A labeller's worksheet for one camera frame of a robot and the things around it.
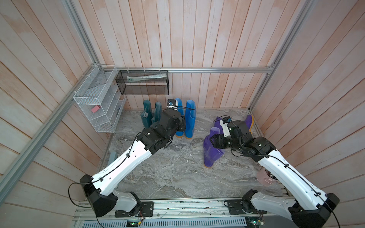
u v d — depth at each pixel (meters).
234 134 0.54
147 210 0.73
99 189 0.38
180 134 1.00
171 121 0.47
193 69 0.98
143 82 1.01
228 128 0.55
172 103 0.57
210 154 0.79
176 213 0.73
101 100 0.70
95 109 0.83
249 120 1.04
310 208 0.39
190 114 0.84
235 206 0.73
